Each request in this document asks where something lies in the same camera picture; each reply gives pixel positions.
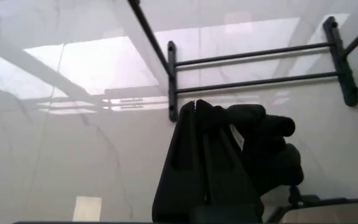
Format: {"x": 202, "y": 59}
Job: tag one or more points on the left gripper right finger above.
{"x": 228, "y": 186}

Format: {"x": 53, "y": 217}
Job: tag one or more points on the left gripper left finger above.
{"x": 179, "y": 174}

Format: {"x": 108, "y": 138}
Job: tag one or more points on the black t-shirt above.
{"x": 269, "y": 155}

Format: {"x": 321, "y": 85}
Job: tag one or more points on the black clothes rack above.
{"x": 172, "y": 81}

